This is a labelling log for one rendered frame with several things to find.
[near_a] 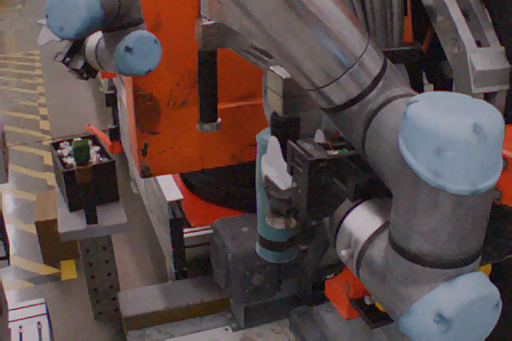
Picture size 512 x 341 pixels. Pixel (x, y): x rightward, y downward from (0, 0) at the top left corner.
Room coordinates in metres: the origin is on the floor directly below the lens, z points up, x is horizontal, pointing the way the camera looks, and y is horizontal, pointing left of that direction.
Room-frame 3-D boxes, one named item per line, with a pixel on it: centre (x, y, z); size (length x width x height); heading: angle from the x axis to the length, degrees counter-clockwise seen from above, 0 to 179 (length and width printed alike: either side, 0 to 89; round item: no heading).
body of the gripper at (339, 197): (0.49, -0.08, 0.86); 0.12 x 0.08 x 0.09; 20
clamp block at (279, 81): (0.63, -0.06, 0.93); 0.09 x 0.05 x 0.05; 111
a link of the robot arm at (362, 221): (0.41, -0.11, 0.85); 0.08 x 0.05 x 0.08; 110
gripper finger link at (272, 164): (0.58, -0.02, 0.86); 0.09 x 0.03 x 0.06; 29
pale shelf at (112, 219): (1.26, 0.46, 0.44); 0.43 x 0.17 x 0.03; 21
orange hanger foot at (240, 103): (1.39, -0.08, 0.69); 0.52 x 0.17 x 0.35; 111
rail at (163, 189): (2.46, 0.64, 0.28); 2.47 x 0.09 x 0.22; 21
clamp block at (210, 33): (0.95, 0.06, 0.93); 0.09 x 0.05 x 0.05; 111
